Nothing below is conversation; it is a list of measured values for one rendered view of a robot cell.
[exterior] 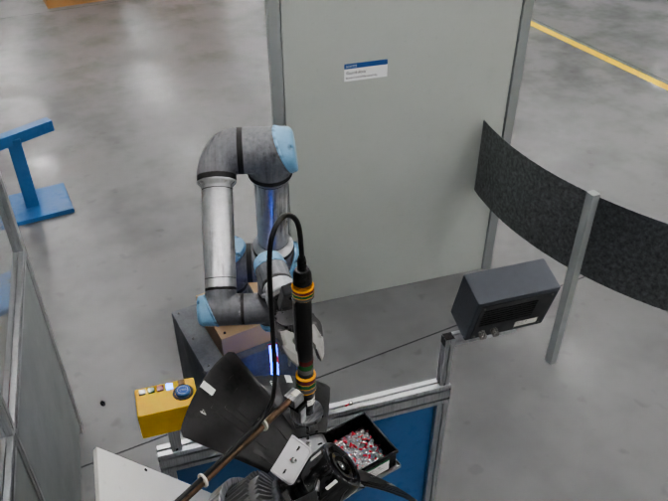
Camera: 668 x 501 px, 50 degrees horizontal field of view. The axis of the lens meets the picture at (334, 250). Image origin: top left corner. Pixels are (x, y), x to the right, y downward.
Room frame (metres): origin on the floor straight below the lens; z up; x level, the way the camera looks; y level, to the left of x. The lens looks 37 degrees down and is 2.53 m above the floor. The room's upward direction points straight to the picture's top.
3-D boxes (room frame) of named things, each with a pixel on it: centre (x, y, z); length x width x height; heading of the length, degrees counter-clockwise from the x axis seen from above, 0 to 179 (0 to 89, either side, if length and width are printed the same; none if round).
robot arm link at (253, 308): (1.29, 0.16, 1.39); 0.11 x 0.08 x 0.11; 96
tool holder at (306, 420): (1.03, 0.07, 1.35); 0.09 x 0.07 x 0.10; 142
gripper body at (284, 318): (1.15, 0.09, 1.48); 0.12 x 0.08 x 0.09; 17
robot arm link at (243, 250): (1.65, 0.31, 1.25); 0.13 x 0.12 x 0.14; 96
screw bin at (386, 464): (1.28, -0.04, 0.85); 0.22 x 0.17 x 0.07; 123
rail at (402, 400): (1.41, 0.07, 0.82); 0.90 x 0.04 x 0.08; 107
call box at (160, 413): (1.30, 0.45, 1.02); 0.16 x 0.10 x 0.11; 107
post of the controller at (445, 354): (1.54, -0.34, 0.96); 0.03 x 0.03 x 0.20; 17
